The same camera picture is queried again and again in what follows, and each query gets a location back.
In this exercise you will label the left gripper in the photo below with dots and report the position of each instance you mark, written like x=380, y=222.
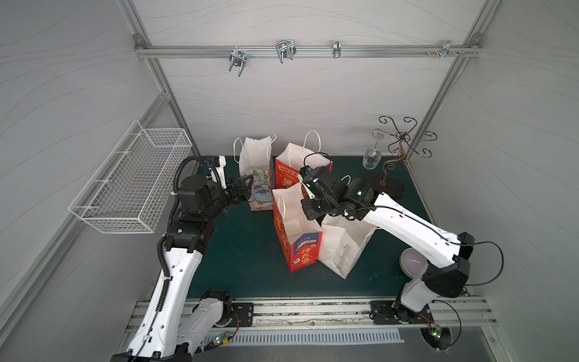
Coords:
x=240, y=188

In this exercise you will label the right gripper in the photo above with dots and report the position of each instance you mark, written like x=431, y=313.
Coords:
x=314, y=199

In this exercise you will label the red paper bag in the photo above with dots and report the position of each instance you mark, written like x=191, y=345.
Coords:
x=288, y=164
x=299, y=237

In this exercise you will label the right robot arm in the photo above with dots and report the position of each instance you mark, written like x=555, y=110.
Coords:
x=352, y=210

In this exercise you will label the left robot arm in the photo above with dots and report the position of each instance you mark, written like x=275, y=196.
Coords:
x=201, y=192

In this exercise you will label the floral paper bag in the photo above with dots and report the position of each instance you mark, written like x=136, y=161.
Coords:
x=254, y=159

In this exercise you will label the white paper bag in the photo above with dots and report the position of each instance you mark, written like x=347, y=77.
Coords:
x=343, y=242

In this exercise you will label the wine glass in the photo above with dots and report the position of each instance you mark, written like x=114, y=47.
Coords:
x=372, y=157

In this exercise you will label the pink bowl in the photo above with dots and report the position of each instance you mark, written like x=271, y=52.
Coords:
x=412, y=263

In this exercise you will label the leftmost metal hook clamp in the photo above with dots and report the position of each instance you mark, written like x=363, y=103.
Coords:
x=237, y=59

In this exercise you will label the white vent grille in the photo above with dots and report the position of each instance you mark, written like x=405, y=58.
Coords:
x=316, y=337

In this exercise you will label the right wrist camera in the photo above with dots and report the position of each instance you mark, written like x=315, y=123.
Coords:
x=309, y=175

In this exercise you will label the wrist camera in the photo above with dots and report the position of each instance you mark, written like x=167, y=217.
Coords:
x=216, y=165
x=309, y=175

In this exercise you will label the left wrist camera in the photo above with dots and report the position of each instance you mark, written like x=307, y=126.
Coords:
x=216, y=165

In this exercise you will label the white wire basket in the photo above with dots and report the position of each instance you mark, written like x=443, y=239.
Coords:
x=127, y=194

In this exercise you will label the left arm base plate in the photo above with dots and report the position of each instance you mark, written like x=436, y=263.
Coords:
x=242, y=314

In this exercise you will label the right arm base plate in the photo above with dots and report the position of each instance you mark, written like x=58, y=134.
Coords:
x=382, y=312

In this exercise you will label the horizontal aluminium rail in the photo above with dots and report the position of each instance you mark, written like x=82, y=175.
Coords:
x=302, y=51

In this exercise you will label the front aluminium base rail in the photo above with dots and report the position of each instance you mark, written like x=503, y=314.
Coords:
x=336, y=313

